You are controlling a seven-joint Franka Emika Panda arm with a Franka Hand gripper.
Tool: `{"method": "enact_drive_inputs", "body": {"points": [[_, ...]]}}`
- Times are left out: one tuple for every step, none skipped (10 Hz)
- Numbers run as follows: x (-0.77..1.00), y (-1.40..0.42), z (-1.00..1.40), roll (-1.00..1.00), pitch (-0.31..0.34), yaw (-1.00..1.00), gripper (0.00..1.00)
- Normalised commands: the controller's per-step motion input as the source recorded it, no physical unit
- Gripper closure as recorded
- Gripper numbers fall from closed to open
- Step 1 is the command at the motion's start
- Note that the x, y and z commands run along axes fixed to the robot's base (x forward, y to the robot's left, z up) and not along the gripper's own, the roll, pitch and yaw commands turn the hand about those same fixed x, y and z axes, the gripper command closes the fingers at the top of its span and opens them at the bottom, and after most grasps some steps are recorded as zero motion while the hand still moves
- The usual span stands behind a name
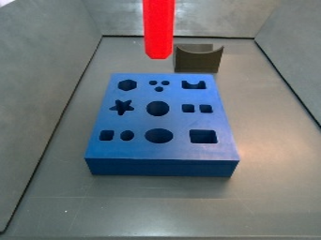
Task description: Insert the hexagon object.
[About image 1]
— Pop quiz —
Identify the blue shape-sorting block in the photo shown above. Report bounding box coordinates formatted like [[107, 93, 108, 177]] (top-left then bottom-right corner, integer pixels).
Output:
[[86, 73, 239, 177]]

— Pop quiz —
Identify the red hexagonal peg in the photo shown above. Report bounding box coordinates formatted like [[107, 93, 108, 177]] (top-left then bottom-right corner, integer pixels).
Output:
[[143, 0, 175, 59]]

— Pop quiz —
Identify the dark grey curved block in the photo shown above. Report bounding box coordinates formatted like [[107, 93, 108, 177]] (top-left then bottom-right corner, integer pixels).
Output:
[[173, 44, 225, 73]]

